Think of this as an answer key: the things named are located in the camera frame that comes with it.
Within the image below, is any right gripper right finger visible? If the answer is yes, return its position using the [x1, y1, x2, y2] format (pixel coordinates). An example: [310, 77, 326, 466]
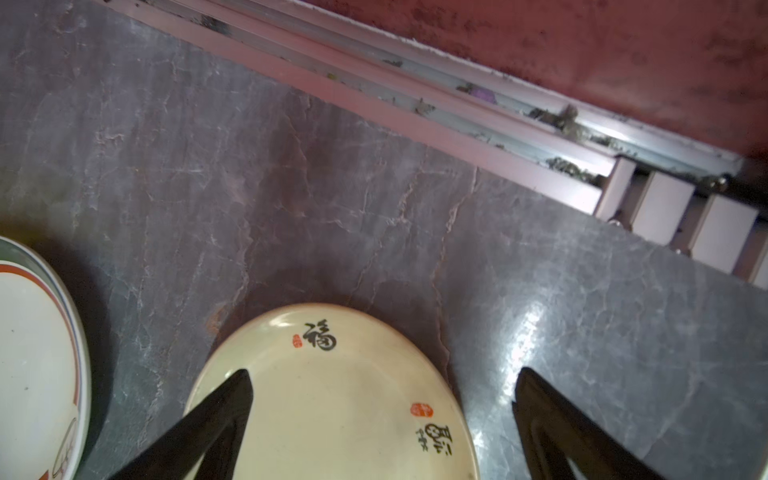
[512, 367, 661, 479]

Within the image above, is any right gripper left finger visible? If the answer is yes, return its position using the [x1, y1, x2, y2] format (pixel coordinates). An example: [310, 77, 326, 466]
[112, 369, 253, 479]

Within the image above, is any cream plate floral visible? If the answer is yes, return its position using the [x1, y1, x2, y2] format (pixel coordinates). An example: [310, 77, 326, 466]
[187, 303, 479, 479]

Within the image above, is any green red rim plate front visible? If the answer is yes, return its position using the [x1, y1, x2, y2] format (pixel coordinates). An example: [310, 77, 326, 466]
[1, 238, 92, 479]

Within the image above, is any right side floor rail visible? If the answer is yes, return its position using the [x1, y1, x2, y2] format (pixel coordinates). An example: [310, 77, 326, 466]
[110, 1, 767, 288]

